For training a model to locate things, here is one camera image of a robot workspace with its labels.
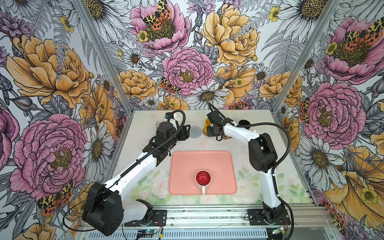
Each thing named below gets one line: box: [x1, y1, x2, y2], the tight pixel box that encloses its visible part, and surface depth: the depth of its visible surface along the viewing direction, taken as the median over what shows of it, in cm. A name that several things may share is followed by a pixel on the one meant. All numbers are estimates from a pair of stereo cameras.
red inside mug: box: [195, 170, 212, 195], surface depth 83 cm
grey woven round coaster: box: [189, 126, 202, 139], surface depth 111 cm
